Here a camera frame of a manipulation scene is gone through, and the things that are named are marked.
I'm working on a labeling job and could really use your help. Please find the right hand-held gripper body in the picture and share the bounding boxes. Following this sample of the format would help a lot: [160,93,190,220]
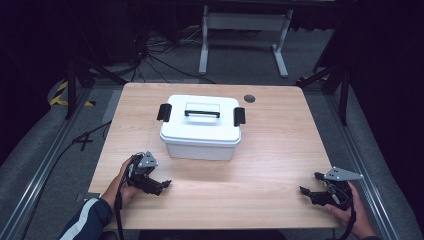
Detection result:
[309,165,364,212]

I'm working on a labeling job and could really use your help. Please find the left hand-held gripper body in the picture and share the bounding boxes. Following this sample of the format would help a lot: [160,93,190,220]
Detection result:
[125,150,164,197]

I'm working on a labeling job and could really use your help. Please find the person's left hand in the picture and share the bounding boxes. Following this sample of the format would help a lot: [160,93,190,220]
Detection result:
[101,158,139,209]

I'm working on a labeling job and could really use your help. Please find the person's right hand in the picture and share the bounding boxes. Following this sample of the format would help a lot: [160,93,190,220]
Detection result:
[324,181,378,239]

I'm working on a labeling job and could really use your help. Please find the white plastic storage box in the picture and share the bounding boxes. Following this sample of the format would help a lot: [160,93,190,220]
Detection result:
[164,137,238,162]

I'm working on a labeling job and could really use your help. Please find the black box latch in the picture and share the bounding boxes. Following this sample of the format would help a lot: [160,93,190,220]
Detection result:
[156,102,173,123]
[232,106,247,128]

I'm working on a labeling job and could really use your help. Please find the white storage box lid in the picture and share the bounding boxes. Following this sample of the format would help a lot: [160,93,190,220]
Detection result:
[159,94,243,147]

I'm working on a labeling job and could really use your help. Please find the black tripod stand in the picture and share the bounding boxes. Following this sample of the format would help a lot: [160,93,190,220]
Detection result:
[64,53,130,121]
[295,62,352,127]

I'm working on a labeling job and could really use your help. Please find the yellow black floor tape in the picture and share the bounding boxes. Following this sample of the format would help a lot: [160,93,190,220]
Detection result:
[48,80,96,108]

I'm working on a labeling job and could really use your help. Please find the right hand-held gripper black cable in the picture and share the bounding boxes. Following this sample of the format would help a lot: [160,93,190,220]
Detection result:
[334,186,358,240]

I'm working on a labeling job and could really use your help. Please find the hand-held gripper black cable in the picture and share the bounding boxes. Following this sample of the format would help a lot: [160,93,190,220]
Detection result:
[113,153,138,240]
[334,186,358,240]

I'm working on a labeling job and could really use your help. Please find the left hand-held gripper black cable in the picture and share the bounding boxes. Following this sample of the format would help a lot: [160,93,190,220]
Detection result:
[113,153,138,240]

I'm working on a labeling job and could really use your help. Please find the aluminium floor rail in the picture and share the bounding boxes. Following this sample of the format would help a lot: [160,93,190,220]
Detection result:
[0,86,95,240]
[327,94,401,240]

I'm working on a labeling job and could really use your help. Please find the black lid handle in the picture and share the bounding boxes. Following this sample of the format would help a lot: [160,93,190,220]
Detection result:
[184,109,222,119]

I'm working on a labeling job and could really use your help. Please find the black floor cable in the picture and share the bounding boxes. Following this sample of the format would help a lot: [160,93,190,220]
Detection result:
[19,119,113,240]

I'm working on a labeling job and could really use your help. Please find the bundle of black floor cables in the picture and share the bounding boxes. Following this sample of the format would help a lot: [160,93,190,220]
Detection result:
[128,28,218,85]

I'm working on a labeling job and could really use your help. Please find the white metal table frame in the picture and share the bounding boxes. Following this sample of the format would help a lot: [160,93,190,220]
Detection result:
[198,4,295,80]

